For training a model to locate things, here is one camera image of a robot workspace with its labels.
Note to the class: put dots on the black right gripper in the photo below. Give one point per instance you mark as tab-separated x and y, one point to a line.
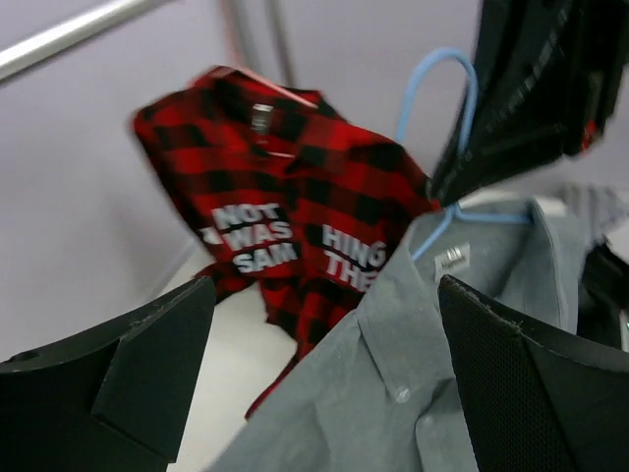
548	78

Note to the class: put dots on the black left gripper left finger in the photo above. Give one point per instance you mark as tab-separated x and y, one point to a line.
115	397

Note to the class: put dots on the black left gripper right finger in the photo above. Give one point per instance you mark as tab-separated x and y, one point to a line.
534	397

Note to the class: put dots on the grey button shirt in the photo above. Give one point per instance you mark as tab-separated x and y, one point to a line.
378	393

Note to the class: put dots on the red black plaid shirt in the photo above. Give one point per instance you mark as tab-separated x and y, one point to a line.
310	212

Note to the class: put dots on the silver white clothes rack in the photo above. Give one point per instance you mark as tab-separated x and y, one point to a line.
50	43

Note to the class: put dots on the pink wire hanger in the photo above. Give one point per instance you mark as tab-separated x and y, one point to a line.
262	113

